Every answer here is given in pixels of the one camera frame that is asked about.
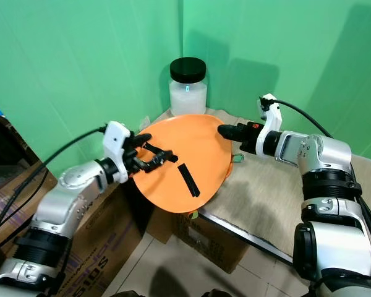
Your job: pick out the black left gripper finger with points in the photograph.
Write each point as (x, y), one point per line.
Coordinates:
(190, 179)

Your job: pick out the round orange plate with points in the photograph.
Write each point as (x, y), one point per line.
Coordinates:
(201, 148)

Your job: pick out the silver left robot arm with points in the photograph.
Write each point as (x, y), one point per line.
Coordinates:
(55, 204)

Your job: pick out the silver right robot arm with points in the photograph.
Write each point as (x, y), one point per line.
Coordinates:
(328, 185)

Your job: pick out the clear jar with black lid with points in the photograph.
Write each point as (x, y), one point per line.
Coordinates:
(188, 93)

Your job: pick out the plain brown cardboard box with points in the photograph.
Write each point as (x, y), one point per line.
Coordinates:
(201, 238)

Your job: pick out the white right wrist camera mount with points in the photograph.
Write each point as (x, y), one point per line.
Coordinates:
(273, 117)

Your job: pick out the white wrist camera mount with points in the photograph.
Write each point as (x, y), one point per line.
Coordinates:
(117, 137)
(273, 117)

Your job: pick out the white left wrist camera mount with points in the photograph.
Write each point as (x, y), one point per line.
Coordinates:
(117, 137)

